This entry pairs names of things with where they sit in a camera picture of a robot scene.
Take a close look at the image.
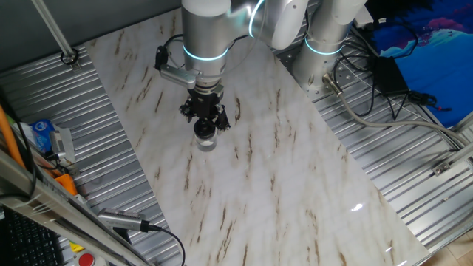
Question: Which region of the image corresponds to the orange plastic block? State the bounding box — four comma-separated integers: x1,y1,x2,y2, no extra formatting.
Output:
54,173,78,197

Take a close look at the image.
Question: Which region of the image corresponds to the metal cable connector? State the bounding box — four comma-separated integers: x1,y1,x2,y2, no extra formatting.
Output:
321,72,344,98

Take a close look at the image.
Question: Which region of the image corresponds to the silver finned camera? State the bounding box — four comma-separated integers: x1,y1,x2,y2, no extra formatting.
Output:
96,207,147,233

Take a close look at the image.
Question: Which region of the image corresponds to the black power adapter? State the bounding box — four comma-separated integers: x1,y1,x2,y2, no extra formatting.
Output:
371,55,410,97

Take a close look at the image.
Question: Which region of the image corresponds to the thick grey robot cable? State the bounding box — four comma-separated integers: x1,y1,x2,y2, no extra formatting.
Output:
338,92,470,149

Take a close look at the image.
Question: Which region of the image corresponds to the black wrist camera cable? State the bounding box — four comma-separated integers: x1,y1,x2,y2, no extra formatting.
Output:
162,34,185,52

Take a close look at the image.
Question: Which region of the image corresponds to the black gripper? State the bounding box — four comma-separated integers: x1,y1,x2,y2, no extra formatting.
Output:
179,90,232,132

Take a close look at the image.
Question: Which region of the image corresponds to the black cable ring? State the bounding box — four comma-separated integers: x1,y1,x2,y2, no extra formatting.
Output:
60,47,79,67

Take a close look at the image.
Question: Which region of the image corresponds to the white marble pattern board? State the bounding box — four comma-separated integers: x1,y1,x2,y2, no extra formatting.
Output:
84,3,432,266

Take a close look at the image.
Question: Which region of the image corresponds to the clear glass jar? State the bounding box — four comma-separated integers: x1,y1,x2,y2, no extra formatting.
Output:
194,133,218,152

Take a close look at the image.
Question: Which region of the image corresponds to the black keyboard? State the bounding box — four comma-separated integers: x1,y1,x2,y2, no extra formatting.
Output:
0,206,66,266

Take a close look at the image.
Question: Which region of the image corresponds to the black hanging cable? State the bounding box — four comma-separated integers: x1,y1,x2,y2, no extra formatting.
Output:
0,86,38,197

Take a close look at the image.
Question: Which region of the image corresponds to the blue tissue pack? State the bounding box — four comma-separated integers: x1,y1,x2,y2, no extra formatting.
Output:
29,118,56,154

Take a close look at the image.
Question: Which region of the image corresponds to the blue printed poster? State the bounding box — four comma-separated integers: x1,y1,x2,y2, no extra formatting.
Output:
369,0,473,129

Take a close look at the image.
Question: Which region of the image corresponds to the aluminium rail with bracket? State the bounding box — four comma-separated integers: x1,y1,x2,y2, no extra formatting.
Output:
431,140,473,177

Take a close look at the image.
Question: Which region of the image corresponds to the slanted aluminium pole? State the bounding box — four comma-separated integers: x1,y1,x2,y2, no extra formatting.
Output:
31,0,81,71

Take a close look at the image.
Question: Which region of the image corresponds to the small silver camera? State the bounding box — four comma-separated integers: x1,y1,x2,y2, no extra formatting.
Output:
49,127,76,167

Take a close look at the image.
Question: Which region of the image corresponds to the orange tube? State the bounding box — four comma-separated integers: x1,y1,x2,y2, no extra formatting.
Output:
0,104,26,169

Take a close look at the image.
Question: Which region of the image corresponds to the aluminium frame beam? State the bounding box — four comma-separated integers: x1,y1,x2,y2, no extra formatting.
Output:
0,149,156,266

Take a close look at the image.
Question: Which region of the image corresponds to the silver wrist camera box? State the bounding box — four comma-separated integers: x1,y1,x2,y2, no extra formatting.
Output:
154,44,203,89

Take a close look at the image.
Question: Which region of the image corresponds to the black adapter cable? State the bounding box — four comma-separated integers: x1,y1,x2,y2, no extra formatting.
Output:
406,90,452,112

